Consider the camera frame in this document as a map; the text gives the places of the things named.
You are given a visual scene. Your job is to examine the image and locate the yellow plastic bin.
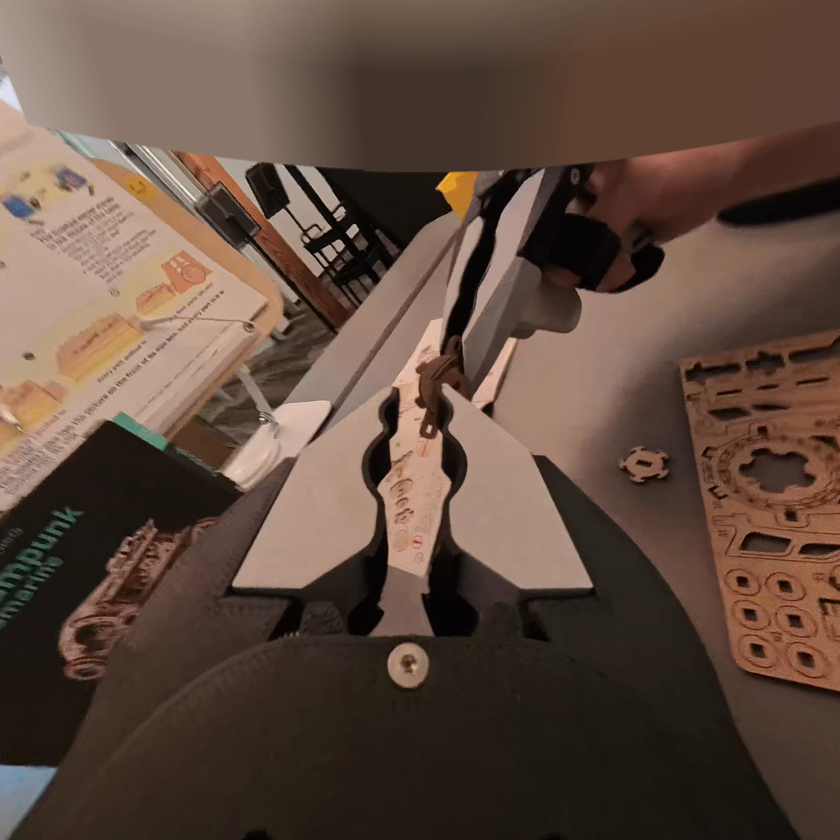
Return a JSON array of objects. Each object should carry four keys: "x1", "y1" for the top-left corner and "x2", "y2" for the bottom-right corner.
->
[{"x1": 436, "y1": 171, "x2": 480, "y2": 221}]

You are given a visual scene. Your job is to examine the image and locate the illustrated instruction booklet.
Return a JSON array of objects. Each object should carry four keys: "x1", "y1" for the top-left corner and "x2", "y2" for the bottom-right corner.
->
[{"x1": 375, "y1": 318, "x2": 519, "y2": 578}]

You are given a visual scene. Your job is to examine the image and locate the black wire cart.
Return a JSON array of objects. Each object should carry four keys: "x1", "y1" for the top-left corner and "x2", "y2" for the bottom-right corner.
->
[{"x1": 302, "y1": 220, "x2": 398, "y2": 309}]

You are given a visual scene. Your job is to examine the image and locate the laser-cut wooden parts sheet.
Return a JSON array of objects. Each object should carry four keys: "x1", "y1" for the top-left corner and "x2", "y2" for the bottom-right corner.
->
[{"x1": 679, "y1": 330, "x2": 840, "y2": 693}]

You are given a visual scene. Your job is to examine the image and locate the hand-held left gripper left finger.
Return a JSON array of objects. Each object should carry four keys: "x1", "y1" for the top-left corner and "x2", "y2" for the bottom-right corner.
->
[{"x1": 231, "y1": 387, "x2": 403, "y2": 636}]

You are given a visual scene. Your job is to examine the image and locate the person's right forearm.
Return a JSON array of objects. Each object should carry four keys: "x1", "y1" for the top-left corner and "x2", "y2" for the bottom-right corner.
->
[{"x1": 646, "y1": 121, "x2": 840, "y2": 244}]

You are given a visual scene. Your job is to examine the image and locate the printed guide page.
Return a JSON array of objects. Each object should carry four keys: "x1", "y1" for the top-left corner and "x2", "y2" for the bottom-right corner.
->
[{"x1": 0, "y1": 101, "x2": 270, "y2": 513}]

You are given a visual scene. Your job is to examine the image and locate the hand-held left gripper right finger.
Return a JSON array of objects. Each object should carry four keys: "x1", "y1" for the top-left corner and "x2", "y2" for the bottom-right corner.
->
[{"x1": 422, "y1": 384, "x2": 595, "y2": 636}]

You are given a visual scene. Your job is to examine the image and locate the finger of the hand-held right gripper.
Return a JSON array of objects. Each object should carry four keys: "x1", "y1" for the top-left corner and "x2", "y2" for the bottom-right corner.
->
[
  {"x1": 443, "y1": 215, "x2": 484, "y2": 358},
  {"x1": 458, "y1": 169, "x2": 547, "y2": 396}
]

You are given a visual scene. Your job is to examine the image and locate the black box on stand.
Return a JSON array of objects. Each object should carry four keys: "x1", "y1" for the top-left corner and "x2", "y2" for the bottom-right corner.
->
[{"x1": 246, "y1": 163, "x2": 291, "y2": 219}]

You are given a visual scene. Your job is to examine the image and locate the small wooden gear piece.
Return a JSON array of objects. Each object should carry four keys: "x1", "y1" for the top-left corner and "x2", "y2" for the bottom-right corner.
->
[{"x1": 619, "y1": 446, "x2": 670, "y2": 484}]

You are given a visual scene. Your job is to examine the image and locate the dark model kit box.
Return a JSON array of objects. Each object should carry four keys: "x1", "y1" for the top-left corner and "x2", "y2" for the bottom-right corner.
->
[{"x1": 0, "y1": 413, "x2": 244, "y2": 765}]

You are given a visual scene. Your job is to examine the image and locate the dark framed panel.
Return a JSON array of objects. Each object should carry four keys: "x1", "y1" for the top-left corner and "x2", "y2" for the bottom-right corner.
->
[{"x1": 196, "y1": 182, "x2": 262, "y2": 245}]

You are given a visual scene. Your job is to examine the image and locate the instruction sheet on stand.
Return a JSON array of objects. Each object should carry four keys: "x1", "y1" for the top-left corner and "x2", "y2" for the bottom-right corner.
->
[{"x1": 0, "y1": 98, "x2": 332, "y2": 493}]

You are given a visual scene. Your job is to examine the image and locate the white cardboard box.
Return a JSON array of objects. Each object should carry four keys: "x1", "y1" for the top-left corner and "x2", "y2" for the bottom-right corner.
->
[{"x1": 0, "y1": 764, "x2": 56, "y2": 840}]

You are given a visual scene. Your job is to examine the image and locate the wooden model assembly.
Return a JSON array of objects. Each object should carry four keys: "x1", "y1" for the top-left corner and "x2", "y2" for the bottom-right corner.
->
[{"x1": 415, "y1": 335, "x2": 470, "y2": 439}]

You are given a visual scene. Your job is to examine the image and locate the person's right hand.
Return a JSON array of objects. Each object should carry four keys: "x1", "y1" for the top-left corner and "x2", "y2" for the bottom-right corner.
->
[{"x1": 545, "y1": 157, "x2": 719, "y2": 293}]

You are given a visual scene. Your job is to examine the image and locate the wooden post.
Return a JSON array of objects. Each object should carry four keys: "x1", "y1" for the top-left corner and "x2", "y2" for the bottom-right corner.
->
[{"x1": 172, "y1": 151, "x2": 355, "y2": 332}]

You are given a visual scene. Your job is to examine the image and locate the black leaning panel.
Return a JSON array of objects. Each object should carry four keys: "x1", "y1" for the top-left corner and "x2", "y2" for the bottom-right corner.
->
[{"x1": 315, "y1": 167, "x2": 454, "y2": 253}]

